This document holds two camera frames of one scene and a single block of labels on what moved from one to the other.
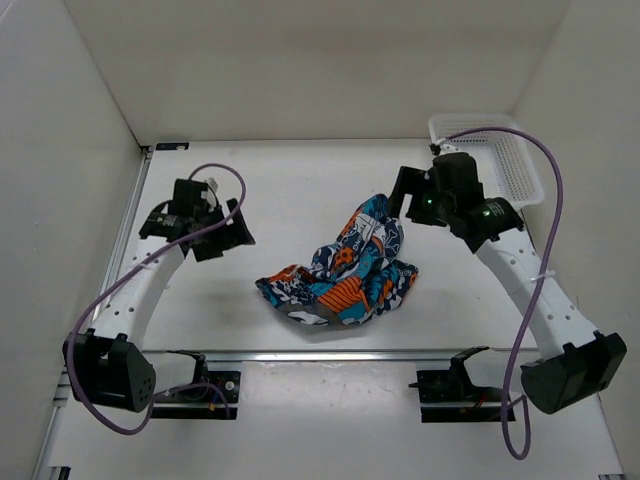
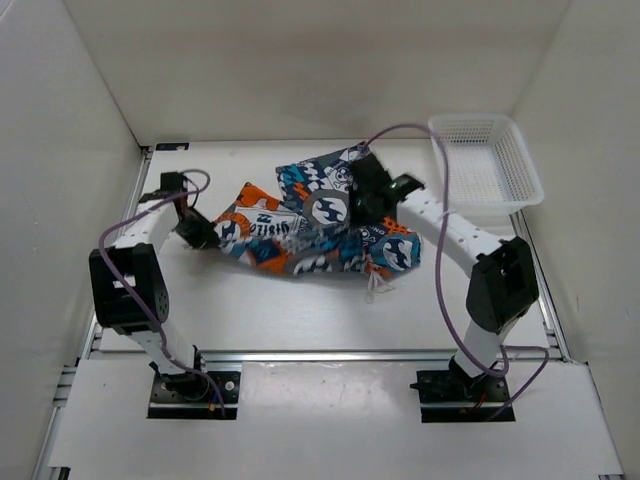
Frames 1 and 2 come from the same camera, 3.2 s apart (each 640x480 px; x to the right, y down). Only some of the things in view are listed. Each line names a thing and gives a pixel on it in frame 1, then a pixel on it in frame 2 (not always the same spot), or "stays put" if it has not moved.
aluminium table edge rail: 333,355 stays put
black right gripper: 407,182 to 356,218
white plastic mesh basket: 508,163 stays put
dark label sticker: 172,146 stays put
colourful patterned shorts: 355,278 to 310,229
